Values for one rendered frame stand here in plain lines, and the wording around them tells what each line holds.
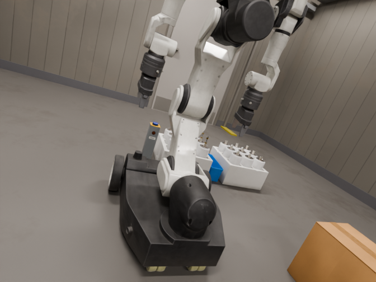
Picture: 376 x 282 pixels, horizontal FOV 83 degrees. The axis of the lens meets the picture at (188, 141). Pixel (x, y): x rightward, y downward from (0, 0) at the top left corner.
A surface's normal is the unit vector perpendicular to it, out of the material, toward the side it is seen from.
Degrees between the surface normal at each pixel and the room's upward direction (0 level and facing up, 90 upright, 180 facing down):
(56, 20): 90
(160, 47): 101
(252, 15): 90
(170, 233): 0
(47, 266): 0
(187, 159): 47
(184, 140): 60
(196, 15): 90
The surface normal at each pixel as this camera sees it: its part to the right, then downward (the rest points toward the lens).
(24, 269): 0.32, -0.90
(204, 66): 0.21, 0.52
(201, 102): 0.29, 0.30
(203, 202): 0.37, -0.22
